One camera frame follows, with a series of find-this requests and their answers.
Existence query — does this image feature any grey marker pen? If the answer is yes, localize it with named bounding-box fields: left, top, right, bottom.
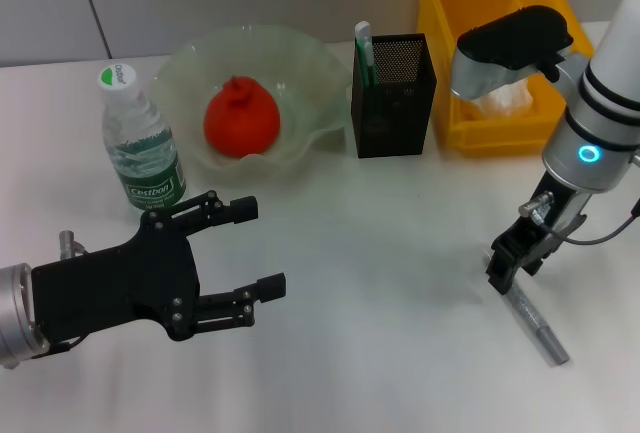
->
left=482, top=252, right=571, bottom=367

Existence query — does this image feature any yellow plastic bin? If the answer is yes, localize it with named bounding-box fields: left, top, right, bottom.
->
left=416, top=0, right=596, bottom=156

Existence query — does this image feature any green pen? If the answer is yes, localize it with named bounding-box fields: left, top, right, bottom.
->
left=354, top=21, right=377, bottom=88

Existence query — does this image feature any white paper ball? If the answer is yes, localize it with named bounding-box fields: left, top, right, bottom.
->
left=467, top=77, right=534, bottom=118

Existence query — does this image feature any translucent wavy fruit plate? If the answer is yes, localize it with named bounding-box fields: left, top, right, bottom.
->
left=152, top=24, right=351, bottom=185

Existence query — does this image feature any clear green-label water bottle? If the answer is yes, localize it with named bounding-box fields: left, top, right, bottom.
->
left=97, top=63, right=189, bottom=212

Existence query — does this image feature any black mesh pen holder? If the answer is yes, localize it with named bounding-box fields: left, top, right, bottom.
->
left=351, top=33, right=438, bottom=159

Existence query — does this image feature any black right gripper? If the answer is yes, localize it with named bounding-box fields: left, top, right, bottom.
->
left=485, top=172, right=594, bottom=297

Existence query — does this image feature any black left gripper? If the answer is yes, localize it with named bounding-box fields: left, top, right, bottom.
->
left=30, top=190, right=288, bottom=347

